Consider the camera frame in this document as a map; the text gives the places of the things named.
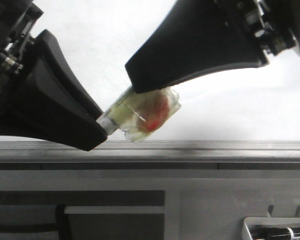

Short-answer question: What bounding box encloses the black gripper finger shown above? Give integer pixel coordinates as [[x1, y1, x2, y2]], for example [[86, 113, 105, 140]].
[[0, 30, 108, 151]]

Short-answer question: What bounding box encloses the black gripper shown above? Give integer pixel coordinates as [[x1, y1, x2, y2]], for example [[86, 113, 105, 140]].
[[0, 0, 300, 106]]

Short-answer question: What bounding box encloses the white marker with tape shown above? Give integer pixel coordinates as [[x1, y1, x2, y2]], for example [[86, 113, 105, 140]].
[[96, 87, 181, 143]]

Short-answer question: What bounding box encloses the white whiteboard surface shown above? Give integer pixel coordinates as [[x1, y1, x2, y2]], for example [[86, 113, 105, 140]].
[[0, 0, 300, 142]]

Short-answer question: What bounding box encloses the dark cabinet panel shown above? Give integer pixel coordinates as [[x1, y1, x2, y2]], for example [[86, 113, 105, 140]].
[[0, 190, 166, 240]]

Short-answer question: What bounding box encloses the white marker tray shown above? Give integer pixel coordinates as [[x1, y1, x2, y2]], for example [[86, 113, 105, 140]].
[[242, 217, 300, 240]]

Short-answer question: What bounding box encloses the black marker in tray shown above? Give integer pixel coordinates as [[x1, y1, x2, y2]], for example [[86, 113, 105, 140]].
[[250, 227, 300, 240]]

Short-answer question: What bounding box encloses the grey aluminium whiteboard frame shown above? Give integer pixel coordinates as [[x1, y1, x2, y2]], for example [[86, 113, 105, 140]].
[[0, 140, 300, 170]]

